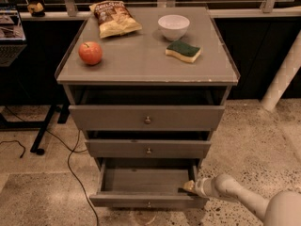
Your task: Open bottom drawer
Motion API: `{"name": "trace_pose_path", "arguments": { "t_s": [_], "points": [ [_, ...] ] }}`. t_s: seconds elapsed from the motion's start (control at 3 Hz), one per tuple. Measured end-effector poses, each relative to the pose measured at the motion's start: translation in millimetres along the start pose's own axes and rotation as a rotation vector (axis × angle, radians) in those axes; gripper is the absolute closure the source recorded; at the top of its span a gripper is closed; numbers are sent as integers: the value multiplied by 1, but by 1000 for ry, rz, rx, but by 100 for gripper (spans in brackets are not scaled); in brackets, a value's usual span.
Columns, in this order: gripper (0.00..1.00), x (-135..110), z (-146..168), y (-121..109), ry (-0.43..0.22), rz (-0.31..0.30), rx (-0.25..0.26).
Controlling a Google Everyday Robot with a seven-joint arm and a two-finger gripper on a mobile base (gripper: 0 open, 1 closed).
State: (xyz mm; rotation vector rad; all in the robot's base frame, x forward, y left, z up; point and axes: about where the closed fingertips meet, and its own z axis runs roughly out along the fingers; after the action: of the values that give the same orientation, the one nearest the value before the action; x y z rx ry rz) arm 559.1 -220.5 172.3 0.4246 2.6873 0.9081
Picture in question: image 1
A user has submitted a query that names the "green yellow sponge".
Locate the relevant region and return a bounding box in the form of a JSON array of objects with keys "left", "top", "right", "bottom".
[{"left": 165, "top": 40, "right": 201, "bottom": 63}]

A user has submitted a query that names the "grey drawer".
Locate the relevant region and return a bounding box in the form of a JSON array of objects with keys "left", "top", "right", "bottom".
[
  {"left": 86, "top": 139, "right": 211, "bottom": 158},
  {"left": 69, "top": 105, "right": 225, "bottom": 131},
  {"left": 89, "top": 158, "right": 206, "bottom": 209}
]

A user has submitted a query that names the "black desk frame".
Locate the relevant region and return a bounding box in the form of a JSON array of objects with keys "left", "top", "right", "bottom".
[{"left": 0, "top": 105, "right": 70, "bottom": 155}]

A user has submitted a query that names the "grey top drawer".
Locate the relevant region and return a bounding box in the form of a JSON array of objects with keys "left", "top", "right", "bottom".
[{"left": 69, "top": 105, "right": 225, "bottom": 131}]

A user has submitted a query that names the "black floor cable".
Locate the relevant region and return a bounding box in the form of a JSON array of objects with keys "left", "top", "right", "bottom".
[{"left": 46, "top": 129, "right": 101, "bottom": 226}]

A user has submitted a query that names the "laptop on desk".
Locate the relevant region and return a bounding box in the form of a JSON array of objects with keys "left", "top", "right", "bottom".
[{"left": 0, "top": 3, "right": 27, "bottom": 67}]

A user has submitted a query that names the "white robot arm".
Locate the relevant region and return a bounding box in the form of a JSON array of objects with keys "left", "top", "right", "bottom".
[{"left": 183, "top": 174, "right": 301, "bottom": 226}]

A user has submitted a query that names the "white bowl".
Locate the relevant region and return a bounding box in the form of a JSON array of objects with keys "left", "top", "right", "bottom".
[{"left": 158, "top": 14, "right": 190, "bottom": 40}]

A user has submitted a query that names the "grey bottom drawer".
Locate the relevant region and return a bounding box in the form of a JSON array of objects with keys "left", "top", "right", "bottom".
[{"left": 89, "top": 158, "right": 206, "bottom": 209}]

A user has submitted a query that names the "red apple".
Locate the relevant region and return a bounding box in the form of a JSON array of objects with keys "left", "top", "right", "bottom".
[{"left": 78, "top": 41, "right": 103, "bottom": 65}]

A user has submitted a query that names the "white diagonal pipe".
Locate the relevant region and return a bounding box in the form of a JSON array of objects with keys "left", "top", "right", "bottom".
[{"left": 261, "top": 32, "right": 301, "bottom": 111}]

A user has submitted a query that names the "small yellow black object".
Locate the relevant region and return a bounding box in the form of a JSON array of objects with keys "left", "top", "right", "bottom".
[{"left": 27, "top": 2, "right": 45, "bottom": 17}]

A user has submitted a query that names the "yellow chip bag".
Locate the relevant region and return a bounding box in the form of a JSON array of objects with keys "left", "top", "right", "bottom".
[{"left": 89, "top": 0, "right": 142, "bottom": 39}]

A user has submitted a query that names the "grey drawer cabinet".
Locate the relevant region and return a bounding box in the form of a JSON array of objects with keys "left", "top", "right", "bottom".
[{"left": 55, "top": 6, "right": 241, "bottom": 174}]

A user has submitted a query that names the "short black cable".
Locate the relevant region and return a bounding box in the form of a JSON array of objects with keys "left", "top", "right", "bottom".
[{"left": 0, "top": 139, "right": 27, "bottom": 159}]

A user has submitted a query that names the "grey middle drawer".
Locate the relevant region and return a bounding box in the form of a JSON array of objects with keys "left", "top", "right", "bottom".
[{"left": 86, "top": 139, "right": 211, "bottom": 158}]

